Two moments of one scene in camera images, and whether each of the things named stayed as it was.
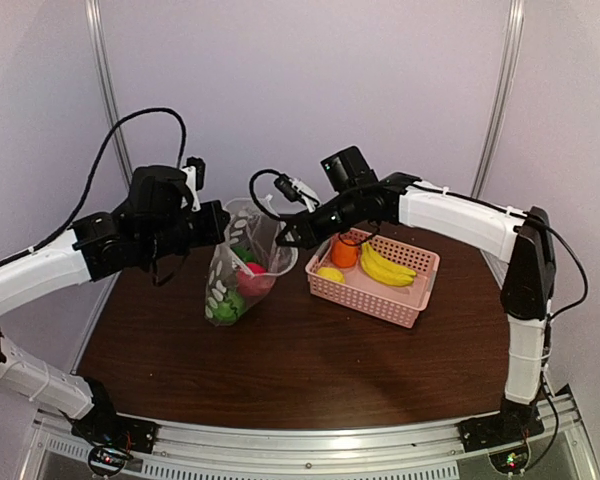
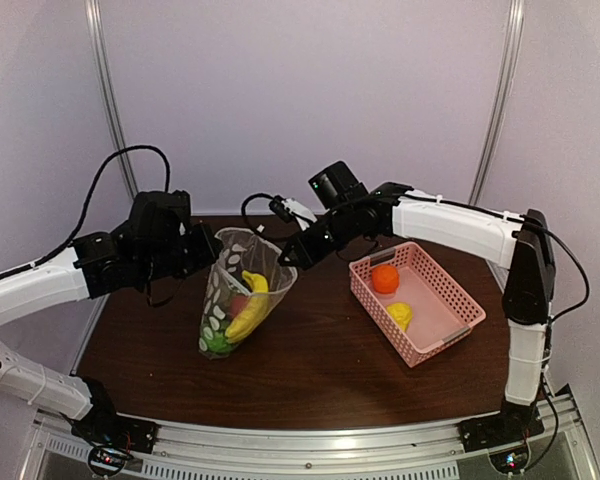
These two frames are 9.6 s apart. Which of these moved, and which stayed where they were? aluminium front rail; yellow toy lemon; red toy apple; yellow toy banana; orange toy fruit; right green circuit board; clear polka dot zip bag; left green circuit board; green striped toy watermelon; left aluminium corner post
Moved: red toy apple; orange toy fruit; green striped toy watermelon; yellow toy banana; clear polka dot zip bag; yellow toy lemon
Stayed: right green circuit board; left aluminium corner post; aluminium front rail; left green circuit board
